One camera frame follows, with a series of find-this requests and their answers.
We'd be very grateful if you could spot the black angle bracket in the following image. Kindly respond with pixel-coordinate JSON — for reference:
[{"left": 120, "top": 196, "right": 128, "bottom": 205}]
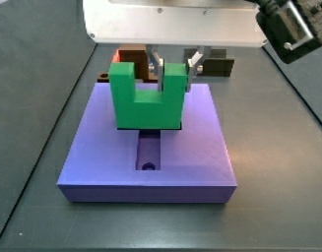
[{"left": 183, "top": 48, "right": 234, "bottom": 77}]

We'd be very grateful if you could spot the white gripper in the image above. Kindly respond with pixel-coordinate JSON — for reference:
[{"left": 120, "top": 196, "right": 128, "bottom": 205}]
[{"left": 82, "top": 0, "right": 266, "bottom": 92}]

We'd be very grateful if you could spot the red small bar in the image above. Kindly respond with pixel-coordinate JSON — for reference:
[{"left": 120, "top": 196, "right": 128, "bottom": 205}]
[{"left": 112, "top": 50, "right": 120, "bottom": 63}]

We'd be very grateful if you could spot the purple board with cross slot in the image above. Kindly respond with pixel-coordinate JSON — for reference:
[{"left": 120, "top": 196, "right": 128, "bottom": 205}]
[{"left": 57, "top": 83, "right": 236, "bottom": 203}]

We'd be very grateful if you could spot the brown T-shaped block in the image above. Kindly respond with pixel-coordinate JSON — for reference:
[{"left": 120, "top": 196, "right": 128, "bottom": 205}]
[{"left": 96, "top": 48, "right": 160, "bottom": 84}]

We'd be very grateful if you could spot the green U-shaped block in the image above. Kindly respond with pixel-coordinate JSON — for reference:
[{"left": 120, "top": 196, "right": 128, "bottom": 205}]
[{"left": 109, "top": 62, "right": 187, "bottom": 130}]

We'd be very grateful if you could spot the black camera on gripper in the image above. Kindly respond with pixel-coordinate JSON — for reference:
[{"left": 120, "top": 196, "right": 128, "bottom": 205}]
[{"left": 252, "top": 0, "right": 322, "bottom": 64}]

